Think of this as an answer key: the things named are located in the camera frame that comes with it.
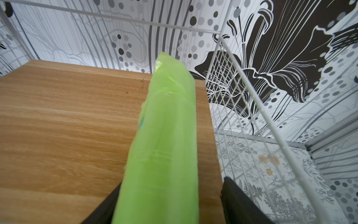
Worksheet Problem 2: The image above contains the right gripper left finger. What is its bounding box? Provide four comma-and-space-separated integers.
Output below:
81, 183, 122, 224

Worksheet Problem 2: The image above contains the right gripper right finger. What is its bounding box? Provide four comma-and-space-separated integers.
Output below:
221, 176, 273, 224

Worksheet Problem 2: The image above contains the green trash bag roll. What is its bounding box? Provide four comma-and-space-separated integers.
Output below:
112, 52, 199, 224

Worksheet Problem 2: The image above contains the white wire wooden shelf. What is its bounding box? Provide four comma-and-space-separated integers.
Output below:
0, 0, 333, 224

